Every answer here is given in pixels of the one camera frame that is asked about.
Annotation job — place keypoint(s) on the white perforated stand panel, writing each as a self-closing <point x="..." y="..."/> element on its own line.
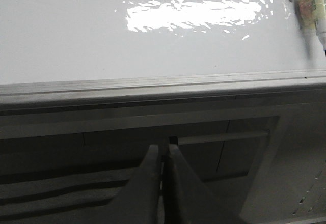
<point x="289" y="186"/>

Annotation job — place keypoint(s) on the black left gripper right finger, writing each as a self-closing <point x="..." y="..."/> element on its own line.
<point x="186" y="198"/>

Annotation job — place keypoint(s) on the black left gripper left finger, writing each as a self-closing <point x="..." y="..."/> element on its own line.
<point x="137" y="202"/>

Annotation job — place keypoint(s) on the white whiteboard with aluminium frame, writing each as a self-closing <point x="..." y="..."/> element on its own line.
<point x="60" y="50"/>

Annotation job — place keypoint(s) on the white taped whiteboard marker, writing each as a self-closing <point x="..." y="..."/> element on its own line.
<point x="311" y="16"/>

